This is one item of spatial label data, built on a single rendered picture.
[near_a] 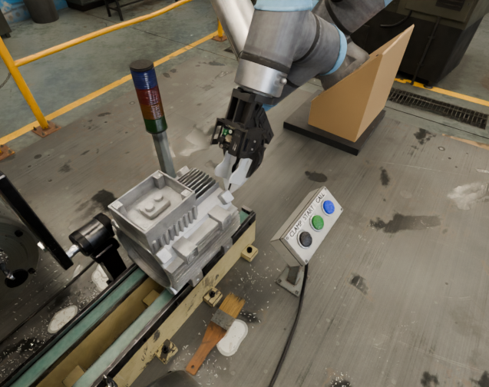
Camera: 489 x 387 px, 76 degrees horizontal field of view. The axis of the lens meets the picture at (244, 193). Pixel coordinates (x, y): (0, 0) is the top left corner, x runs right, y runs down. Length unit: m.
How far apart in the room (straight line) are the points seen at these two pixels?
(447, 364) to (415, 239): 0.34
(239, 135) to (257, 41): 0.16
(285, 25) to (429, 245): 0.75
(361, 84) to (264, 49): 0.65
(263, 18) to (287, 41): 0.05
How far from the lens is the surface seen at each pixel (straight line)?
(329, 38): 0.66
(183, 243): 0.60
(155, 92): 0.88
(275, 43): 0.57
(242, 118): 0.59
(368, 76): 1.15
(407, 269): 0.98
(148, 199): 0.63
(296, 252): 0.60
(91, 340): 0.79
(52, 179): 1.28
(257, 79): 0.56
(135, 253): 0.75
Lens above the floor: 1.57
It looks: 47 degrees down
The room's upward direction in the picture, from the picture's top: straight up
